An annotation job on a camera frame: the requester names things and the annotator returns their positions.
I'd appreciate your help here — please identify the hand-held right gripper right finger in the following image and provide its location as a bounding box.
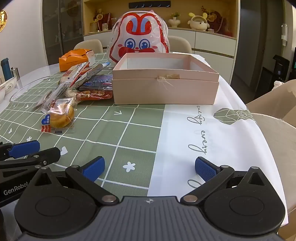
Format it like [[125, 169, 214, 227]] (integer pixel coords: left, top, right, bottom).
[[180, 157, 271, 206]]

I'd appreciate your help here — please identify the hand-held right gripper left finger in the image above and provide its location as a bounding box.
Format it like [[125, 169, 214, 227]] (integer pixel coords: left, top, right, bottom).
[[30, 156, 118, 206]]

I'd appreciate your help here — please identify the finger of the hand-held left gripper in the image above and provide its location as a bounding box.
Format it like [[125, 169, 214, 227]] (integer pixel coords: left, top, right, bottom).
[[0, 140, 40, 160], [0, 147, 61, 171]]

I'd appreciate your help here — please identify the clear packet with dark bar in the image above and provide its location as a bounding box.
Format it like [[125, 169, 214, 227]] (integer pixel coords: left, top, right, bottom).
[[31, 81, 70, 112]]

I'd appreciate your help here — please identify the pink cardboard box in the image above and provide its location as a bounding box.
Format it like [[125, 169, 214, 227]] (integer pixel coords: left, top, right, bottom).
[[112, 52, 220, 105]]

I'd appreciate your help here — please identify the red packet of yellow snacks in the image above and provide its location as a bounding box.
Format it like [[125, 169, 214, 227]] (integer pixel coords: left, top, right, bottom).
[[75, 89, 114, 102]]

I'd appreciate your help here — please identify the round bun in clear wrapper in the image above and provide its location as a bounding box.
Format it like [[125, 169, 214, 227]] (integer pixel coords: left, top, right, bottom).
[[38, 97, 78, 135]]

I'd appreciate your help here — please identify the green and white tablecloth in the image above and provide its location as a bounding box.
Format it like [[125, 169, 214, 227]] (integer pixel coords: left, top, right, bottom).
[[0, 53, 290, 232]]

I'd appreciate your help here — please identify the glass turntable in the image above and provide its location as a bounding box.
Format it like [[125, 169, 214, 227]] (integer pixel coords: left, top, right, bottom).
[[9, 77, 50, 102]]

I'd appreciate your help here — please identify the white bowl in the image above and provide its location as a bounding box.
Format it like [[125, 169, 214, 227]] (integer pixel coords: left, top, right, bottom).
[[0, 76, 18, 100]]

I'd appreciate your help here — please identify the beige dining chair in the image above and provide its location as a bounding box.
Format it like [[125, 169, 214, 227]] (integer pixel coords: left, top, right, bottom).
[[167, 35, 192, 54], [73, 39, 104, 54], [251, 113, 296, 241], [245, 79, 296, 130]]

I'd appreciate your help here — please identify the blue drinking bottle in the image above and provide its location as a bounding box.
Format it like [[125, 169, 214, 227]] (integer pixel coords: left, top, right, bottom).
[[0, 58, 11, 80]]

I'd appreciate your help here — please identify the white rice cracker packet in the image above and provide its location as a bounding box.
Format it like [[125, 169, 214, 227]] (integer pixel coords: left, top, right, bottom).
[[60, 62, 90, 84]]

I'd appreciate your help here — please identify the blue and purple snack packet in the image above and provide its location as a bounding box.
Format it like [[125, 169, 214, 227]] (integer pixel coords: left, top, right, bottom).
[[80, 74, 114, 91]]

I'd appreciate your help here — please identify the long silver snack packet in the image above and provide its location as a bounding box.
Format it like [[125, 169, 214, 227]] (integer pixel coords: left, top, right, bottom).
[[74, 62, 111, 90]]

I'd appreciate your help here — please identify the orange packet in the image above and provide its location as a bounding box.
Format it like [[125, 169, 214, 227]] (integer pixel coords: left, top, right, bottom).
[[58, 49, 94, 72]]

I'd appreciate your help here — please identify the wooden sideboard cabinet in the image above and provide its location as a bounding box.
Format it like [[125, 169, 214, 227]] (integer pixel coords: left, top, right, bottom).
[[82, 0, 240, 84]]

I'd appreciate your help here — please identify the black floor appliance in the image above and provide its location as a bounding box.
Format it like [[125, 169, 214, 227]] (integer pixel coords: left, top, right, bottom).
[[273, 54, 290, 81]]

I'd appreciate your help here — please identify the yellow flower arrangement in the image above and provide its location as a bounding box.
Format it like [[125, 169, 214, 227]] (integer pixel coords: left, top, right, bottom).
[[89, 9, 111, 33]]

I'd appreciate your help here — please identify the red and white bunny bag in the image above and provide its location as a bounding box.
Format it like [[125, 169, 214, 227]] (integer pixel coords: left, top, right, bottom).
[[107, 10, 170, 63]]

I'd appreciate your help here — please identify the white rabbit ornament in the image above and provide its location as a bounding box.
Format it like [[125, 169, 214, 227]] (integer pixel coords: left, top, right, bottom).
[[187, 12, 210, 31]]

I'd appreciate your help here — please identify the red and gold ornament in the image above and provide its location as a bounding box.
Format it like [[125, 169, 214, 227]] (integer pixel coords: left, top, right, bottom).
[[208, 9, 234, 37]]

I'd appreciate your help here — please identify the white vase with flowers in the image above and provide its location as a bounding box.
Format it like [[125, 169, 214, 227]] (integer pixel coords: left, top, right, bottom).
[[168, 11, 181, 28]]

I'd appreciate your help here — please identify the gold wall decoration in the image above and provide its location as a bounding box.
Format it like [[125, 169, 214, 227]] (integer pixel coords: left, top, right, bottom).
[[0, 10, 8, 32]]

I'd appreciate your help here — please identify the white wall device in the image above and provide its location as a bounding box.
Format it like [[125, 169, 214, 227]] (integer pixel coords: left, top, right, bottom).
[[281, 23, 288, 47]]

